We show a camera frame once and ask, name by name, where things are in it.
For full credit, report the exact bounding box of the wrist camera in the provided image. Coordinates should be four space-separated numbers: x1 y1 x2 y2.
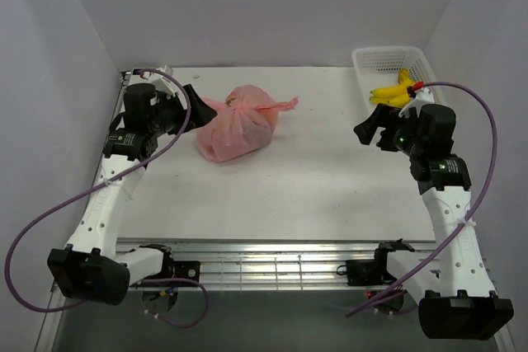
398 82 435 119
139 65 178 99

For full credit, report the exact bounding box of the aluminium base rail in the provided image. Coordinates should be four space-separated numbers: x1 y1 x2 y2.
49 238 496 293

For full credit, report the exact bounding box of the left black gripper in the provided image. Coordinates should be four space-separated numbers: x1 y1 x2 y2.
148 85 217 138

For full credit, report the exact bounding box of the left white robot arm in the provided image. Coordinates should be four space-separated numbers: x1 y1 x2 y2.
47 83 216 305

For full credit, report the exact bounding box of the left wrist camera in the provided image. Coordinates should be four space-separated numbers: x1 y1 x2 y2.
139 65 178 99

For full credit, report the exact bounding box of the white plastic basket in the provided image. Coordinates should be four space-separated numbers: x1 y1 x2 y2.
351 46 446 114

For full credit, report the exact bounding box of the pink plastic bag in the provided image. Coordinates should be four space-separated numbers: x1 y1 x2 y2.
196 85 299 162

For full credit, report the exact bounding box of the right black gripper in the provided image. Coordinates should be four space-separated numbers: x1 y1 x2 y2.
353 103 424 157

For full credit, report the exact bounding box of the yellow fake banana bunch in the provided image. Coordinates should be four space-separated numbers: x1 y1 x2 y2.
370 68 416 109

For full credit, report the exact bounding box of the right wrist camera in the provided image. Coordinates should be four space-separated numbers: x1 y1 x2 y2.
398 82 435 119

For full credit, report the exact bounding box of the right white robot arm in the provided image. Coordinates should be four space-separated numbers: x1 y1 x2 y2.
352 104 514 340

